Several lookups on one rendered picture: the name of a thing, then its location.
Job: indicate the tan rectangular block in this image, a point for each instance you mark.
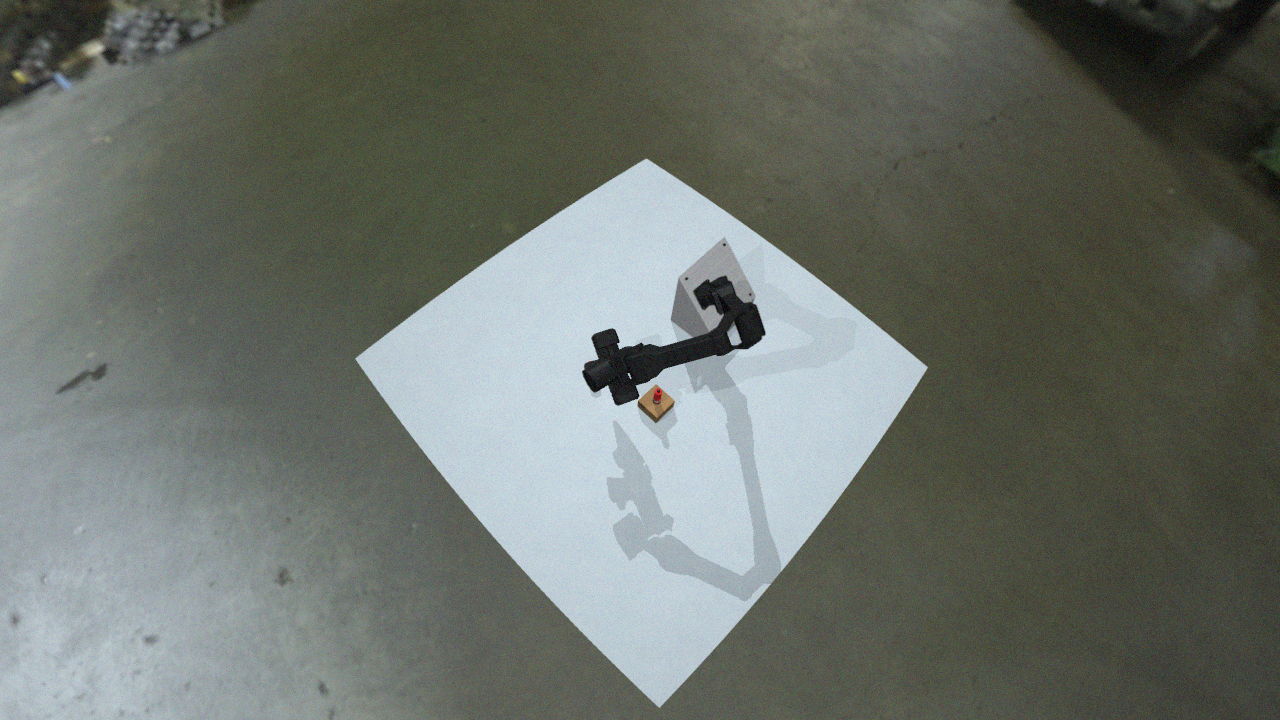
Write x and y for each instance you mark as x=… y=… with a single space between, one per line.
x=655 y=411

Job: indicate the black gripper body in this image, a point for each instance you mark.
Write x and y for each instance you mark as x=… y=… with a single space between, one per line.
x=603 y=341

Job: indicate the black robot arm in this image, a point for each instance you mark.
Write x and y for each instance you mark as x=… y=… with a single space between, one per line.
x=644 y=362

